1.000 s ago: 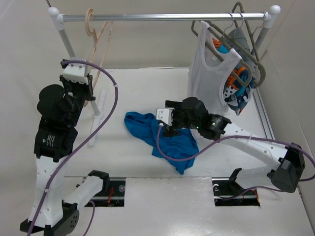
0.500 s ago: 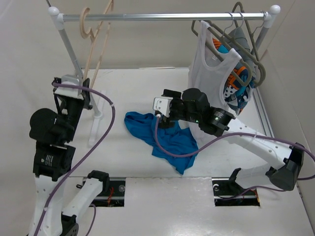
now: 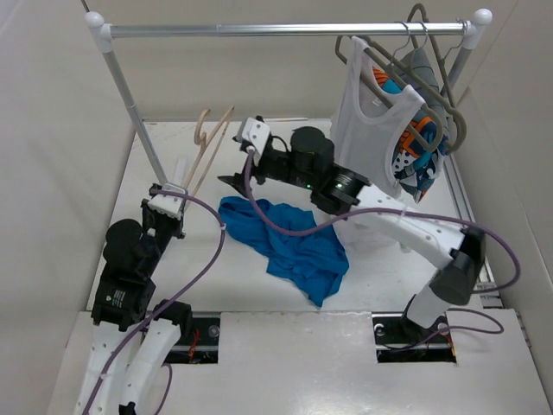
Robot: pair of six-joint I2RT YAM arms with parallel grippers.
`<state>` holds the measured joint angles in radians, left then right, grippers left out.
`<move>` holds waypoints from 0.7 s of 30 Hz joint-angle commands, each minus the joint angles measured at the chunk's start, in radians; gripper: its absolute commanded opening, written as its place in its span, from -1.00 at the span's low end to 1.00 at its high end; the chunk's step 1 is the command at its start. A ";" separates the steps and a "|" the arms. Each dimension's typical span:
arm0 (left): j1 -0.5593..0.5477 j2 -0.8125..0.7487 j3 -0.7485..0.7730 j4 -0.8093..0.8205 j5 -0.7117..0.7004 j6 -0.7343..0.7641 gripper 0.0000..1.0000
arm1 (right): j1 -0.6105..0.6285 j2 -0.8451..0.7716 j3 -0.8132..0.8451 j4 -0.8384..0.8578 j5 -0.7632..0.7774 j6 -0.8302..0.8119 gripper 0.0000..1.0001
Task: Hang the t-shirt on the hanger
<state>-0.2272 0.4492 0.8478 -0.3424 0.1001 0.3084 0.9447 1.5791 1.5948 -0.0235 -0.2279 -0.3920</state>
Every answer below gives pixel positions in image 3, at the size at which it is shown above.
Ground blue t shirt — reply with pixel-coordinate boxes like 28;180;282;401
218;196;349;308

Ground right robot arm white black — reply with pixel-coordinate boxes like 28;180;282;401
220;116;486;341

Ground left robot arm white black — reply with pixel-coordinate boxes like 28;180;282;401
74;195;193;414

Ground grey velvet hanger front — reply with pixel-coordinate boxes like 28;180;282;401
334;35;445;155

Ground grey velvet hanger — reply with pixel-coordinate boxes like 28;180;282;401
334;35;445;155
407;3;470;108
361;4;476;154

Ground grey velvet hanger middle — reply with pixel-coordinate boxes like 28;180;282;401
361;4;476;154

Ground grey velvet hanger rear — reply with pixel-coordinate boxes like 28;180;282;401
407;3;470;108

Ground white mesh tank top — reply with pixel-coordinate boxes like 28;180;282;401
330;36;423;197

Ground colourful patterned garment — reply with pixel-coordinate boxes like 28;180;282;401
372;67;448;203

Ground grey garment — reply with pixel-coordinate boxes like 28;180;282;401
395;48;449;142

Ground silver clothes rack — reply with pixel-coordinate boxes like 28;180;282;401
85;9;493;184

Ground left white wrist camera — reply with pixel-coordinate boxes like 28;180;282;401
147;183;188;220

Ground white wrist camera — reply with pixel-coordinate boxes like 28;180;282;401
237;118;270;165
147;183;188;220

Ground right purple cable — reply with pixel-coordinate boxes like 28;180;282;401
244;146;522;347

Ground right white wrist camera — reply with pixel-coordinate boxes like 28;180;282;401
237;118;270;165

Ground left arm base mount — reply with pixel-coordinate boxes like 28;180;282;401
165;312;221;365

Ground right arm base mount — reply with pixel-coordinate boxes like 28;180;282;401
372;313;456;363

